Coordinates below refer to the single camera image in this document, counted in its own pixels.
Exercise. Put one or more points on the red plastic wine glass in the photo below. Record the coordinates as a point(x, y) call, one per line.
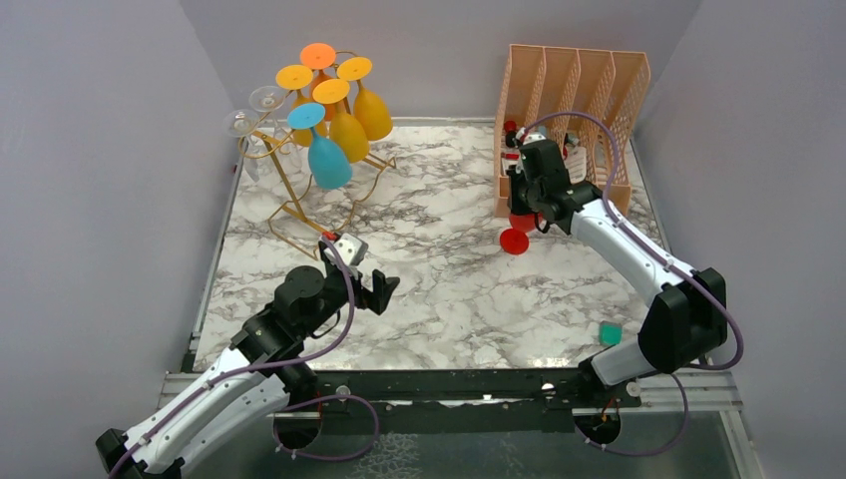
point(515, 239)

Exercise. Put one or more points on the blue plastic wine glass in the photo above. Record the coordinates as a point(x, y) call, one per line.
point(327, 161)

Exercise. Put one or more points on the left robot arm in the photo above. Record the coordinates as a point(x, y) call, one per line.
point(265, 368)

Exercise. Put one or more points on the clear front wine glass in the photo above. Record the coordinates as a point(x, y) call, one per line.
point(241, 124)

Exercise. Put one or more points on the yellow right wine glass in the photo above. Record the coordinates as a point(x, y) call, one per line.
point(368, 108)

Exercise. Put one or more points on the clear rear wine glass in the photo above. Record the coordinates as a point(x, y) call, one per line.
point(268, 102)

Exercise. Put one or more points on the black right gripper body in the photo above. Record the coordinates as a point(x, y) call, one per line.
point(524, 195)

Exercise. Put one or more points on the orange wine glass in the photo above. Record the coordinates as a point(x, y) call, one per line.
point(318, 57)

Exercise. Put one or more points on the green small block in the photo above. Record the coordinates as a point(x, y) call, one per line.
point(610, 333)

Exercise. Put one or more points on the peach plastic file organizer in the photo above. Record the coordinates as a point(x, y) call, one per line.
point(541, 80)

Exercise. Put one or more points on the yellow wine glass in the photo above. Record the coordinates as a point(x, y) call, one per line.
point(368, 108)
point(345, 130)
point(295, 78)

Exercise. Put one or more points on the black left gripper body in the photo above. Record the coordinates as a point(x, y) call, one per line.
point(362, 296)

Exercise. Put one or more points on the red black small bottle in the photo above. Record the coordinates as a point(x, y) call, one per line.
point(511, 135)

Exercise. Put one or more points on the yellow front wine glass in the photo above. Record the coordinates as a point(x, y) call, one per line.
point(345, 130)

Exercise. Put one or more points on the yellow left wine glass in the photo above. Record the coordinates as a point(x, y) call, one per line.
point(295, 78)

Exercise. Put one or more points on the gold wire glass rack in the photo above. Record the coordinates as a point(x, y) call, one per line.
point(296, 175)

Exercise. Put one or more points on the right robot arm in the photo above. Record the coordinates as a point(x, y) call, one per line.
point(684, 319)

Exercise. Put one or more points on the clear wine glass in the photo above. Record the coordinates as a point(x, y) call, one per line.
point(268, 102)
point(241, 124)

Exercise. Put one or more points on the black mounting rail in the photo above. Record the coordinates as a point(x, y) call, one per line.
point(443, 401)

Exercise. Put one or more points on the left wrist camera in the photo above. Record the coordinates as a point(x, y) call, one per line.
point(344, 248)

